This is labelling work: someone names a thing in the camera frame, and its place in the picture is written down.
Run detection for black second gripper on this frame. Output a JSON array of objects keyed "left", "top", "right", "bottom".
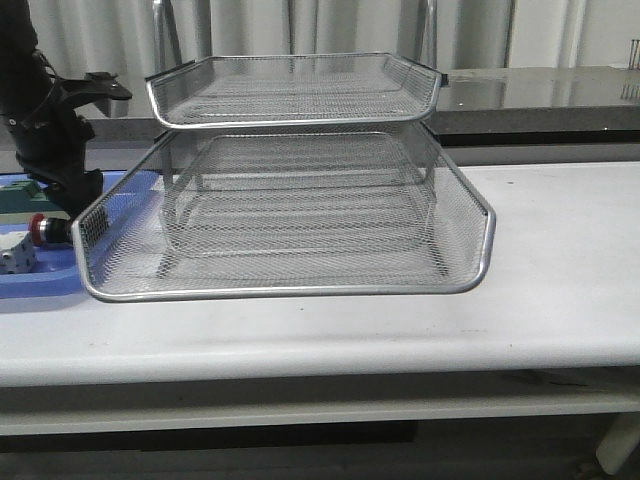
[{"left": 5, "top": 72, "right": 132, "bottom": 219}]

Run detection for black second robot arm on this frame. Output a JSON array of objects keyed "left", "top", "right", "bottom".
[{"left": 1, "top": 1, "right": 132, "bottom": 218}]

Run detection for green terminal block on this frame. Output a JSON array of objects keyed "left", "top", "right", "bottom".
[{"left": 1, "top": 179, "right": 59, "bottom": 214}]

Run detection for white table leg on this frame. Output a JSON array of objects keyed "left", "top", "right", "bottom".
[{"left": 595, "top": 412, "right": 640, "bottom": 475}]

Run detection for white circuit breaker block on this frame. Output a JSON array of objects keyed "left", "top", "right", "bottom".
[{"left": 0, "top": 231, "right": 37, "bottom": 275}]

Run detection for dark grey background counter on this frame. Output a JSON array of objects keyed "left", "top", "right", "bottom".
[{"left": 0, "top": 66, "right": 640, "bottom": 149}]

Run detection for red emergency stop button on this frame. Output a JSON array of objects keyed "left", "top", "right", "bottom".
[{"left": 28, "top": 212, "right": 109, "bottom": 247}]

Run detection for grey metal rack frame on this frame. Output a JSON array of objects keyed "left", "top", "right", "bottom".
[{"left": 159, "top": 129, "right": 439, "bottom": 288}]

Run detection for silver mesh top tray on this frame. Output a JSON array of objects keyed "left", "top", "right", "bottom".
[{"left": 146, "top": 52, "right": 443, "bottom": 130}]

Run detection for blue plastic tray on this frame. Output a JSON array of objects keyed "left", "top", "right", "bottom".
[{"left": 1, "top": 172, "right": 159, "bottom": 299}]

